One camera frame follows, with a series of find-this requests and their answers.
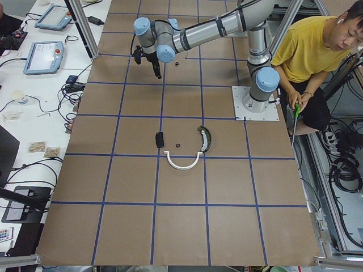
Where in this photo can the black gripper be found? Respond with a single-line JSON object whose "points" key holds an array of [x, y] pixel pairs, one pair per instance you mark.
{"points": [[151, 59]]}

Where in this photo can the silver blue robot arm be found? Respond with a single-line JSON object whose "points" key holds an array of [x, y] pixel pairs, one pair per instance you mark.
{"points": [[160, 41]]}

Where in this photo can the black rectangular remote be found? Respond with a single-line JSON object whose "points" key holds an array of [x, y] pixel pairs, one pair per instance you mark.
{"points": [[159, 139]]}

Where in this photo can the dark green brake shoe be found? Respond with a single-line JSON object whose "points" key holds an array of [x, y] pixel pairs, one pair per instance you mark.
{"points": [[206, 138]]}

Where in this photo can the black power adapter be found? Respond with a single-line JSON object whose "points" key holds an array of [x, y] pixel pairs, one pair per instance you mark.
{"points": [[95, 21]]}

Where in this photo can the black usb hub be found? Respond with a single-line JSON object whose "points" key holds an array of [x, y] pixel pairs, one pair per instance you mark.
{"points": [[74, 87]]}

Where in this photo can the far blue teach pendant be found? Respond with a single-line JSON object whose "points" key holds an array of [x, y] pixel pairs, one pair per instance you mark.
{"points": [[55, 18]]}

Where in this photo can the blue teach pendant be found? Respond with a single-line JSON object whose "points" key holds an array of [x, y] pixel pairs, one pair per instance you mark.
{"points": [[55, 18], [44, 58]]}

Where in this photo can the near blue teach pendant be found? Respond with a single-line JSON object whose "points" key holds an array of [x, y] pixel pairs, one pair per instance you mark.
{"points": [[44, 58]]}

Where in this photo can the white paper cup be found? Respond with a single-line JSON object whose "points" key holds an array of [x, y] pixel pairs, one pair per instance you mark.
{"points": [[20, 97]]}

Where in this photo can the bag of small parts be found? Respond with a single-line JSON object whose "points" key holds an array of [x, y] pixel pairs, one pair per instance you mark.
{"points": [[37, 146]]}

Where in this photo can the person in yellow shirt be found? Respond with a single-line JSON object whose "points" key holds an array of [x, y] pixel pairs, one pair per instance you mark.
{"points": [[312, 48]]}

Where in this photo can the black device with label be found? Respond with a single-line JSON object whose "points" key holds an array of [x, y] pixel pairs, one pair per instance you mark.
{"points": [[26, 204]]}

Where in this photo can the white curved plastic bracket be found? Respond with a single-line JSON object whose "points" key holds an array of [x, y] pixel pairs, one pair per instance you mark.
{"points": [[183, 164]]}

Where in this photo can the aluminium frame post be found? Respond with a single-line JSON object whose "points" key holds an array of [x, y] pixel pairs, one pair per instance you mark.
{"points": [[82, 25]]}

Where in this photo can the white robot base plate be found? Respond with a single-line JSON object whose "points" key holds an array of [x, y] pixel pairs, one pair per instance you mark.
{"points": [[248, 109]]}

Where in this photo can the green handled stick tool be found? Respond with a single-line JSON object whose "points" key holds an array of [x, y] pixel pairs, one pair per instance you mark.
{"points": [[296, 117]]}

